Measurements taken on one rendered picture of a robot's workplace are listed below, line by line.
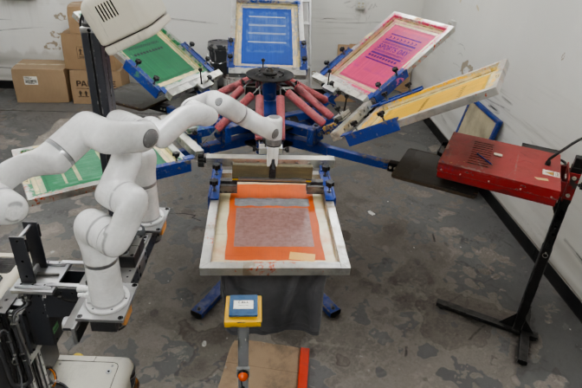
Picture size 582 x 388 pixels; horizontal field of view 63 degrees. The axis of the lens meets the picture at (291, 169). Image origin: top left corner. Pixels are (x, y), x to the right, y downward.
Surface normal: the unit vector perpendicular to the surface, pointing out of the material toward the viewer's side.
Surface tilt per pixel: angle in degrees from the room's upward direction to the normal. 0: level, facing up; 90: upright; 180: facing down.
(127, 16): 90
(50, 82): 90
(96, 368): 0
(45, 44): 90
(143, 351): 0
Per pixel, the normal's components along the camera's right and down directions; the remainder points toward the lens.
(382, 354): 0.05, -0.88
